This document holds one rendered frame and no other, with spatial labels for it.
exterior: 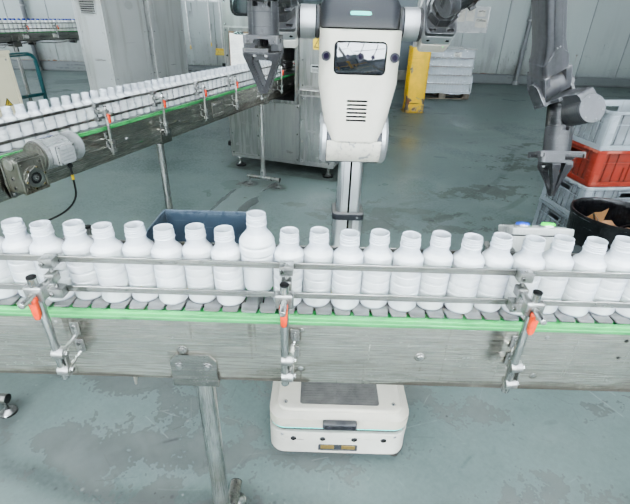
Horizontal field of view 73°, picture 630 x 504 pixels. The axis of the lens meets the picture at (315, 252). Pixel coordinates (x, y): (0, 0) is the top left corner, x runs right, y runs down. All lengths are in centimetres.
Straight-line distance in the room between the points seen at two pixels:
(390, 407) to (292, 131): 342
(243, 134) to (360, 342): 411
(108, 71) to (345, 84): 559
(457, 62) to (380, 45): 901
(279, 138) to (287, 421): 348
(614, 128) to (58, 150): 284
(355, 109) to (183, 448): 144
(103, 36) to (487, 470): 621
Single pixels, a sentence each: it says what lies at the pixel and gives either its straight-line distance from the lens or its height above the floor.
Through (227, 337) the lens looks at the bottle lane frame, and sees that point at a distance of 91.
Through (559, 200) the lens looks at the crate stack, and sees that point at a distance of 326.
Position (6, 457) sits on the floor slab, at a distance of 218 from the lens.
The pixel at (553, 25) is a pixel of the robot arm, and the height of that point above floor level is 152.
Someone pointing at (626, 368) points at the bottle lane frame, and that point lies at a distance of 114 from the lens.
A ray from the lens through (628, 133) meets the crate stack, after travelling 308.
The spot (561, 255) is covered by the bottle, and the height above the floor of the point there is 114.
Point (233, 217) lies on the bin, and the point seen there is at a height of 93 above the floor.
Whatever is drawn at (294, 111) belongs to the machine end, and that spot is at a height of 67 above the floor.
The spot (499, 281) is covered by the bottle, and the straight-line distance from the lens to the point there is 91.
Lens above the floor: 153
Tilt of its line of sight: 29 degrees down
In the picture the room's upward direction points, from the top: 2 degrees clockwise
